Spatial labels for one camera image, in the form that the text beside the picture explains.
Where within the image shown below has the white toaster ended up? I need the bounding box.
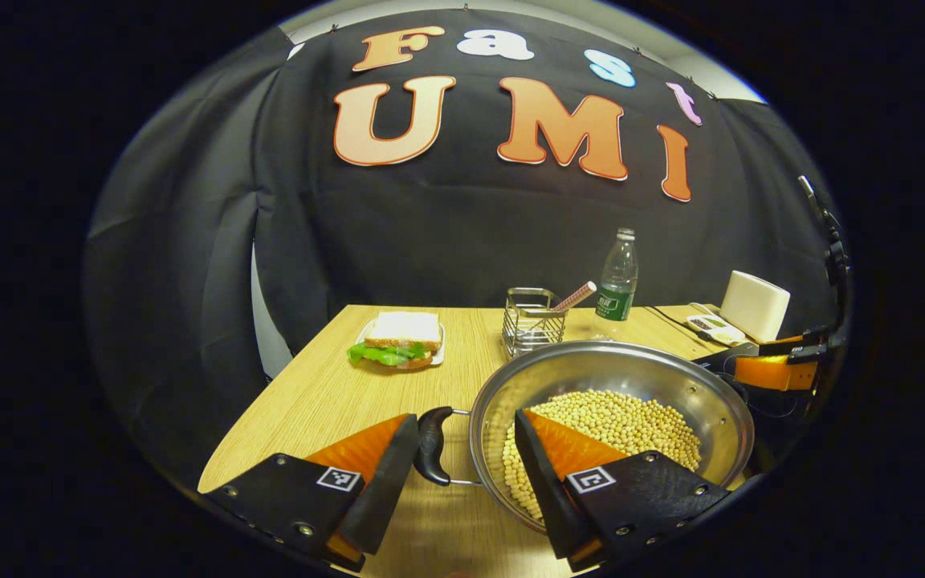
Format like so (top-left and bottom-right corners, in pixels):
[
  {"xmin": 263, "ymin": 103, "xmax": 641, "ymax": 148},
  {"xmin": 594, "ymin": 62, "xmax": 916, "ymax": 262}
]
[{"xmin": 719, "ymin": 271, "xmax": 792, "ymax": 344}]

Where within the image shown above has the brown white-tipped stick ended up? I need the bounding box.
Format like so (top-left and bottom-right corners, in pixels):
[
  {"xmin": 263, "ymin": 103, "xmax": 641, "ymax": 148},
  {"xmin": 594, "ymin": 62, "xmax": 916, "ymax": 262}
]
[{"xmin": 551, "ymin": 281, "xmax": 597, "ymax": 315}]

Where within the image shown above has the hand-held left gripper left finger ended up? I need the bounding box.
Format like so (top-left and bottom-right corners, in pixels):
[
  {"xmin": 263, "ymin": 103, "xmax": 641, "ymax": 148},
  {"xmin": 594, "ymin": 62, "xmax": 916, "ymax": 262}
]
[{"xmin": 202, "ymin": 413, "xmax": 420, "ymax": 573}]

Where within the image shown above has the black power cord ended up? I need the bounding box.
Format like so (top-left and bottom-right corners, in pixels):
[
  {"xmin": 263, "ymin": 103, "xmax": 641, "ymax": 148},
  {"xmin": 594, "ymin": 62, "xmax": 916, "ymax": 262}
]
[{"xmin": 646, "ymin": 306, "xmax": 700, "ymax": 340}]

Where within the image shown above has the black backdrop cloth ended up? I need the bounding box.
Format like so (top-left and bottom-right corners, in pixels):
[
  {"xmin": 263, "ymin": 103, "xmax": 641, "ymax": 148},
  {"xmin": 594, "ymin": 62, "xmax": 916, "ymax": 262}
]
[{"xmin": 81, "ymin": 8, "xmax": 853, "ymax": 490}]

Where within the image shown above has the pile of soybeans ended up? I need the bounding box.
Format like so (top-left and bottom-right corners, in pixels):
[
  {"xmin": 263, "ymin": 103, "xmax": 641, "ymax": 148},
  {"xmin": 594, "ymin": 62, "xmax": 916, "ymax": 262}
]
[{"xmin": 501, "ymin": 389, "xmax": 703, "ymax": 521}]

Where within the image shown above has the clear plastic water bottle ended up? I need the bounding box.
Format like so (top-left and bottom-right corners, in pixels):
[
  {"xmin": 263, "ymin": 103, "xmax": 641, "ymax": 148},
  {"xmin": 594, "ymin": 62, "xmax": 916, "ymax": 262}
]
[{"xmin": 591, "ymin": 227, "xmax": 640, "ymax": 342}]

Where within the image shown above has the white divided dish of beans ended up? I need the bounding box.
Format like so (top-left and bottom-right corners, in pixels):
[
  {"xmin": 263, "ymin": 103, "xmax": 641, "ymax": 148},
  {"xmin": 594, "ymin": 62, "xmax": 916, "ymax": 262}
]
[{"xmin": 686, "ymin": 313, "xmax": 747, "ymax": 348}]

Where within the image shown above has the steel pot with black handles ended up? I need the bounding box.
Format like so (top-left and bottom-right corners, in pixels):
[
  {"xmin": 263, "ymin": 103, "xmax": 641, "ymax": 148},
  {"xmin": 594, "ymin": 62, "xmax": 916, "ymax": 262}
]
[{"xmin": 413, "ymin": 340, "xmax": 756, "ymax": 535}]

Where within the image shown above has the sandwich with lettuce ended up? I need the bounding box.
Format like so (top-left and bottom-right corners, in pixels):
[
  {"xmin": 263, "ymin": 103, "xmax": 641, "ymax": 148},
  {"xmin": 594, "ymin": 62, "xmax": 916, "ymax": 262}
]
[{"xmin": 348, "ymin": 311, "xmax": 443, "ymax": 370}]

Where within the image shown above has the metal wire holder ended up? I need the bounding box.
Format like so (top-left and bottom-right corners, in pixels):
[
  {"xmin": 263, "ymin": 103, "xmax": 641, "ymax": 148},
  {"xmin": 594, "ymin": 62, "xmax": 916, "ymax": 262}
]
[{"xmin": 502, "ymin": 287, "xmax": 568, "ymax": 358}]

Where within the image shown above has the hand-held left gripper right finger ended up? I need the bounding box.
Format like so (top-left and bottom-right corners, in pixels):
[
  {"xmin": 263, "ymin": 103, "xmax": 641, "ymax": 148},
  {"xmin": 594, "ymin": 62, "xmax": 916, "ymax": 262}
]
[{"xmin": 513, "ymin": 409, "xmax": 733, "ymax": 573}]

